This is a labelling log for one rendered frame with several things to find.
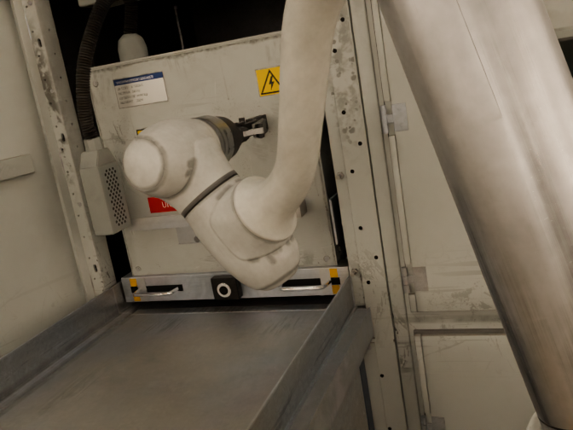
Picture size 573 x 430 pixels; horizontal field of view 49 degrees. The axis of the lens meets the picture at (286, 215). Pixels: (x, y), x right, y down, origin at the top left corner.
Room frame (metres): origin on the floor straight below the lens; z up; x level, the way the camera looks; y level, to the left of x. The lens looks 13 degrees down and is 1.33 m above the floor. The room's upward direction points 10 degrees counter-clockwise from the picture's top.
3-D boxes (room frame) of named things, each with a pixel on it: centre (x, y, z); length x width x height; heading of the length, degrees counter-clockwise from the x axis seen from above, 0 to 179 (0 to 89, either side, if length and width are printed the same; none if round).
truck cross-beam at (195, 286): (1.32, 0.14, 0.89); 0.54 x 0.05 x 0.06; 69
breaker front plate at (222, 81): (1.31, 0.15, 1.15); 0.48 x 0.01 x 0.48; 69
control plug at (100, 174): (1.32, 0.37, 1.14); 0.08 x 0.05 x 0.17; 159
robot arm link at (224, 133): (1.01, 0.11, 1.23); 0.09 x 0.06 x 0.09; 69
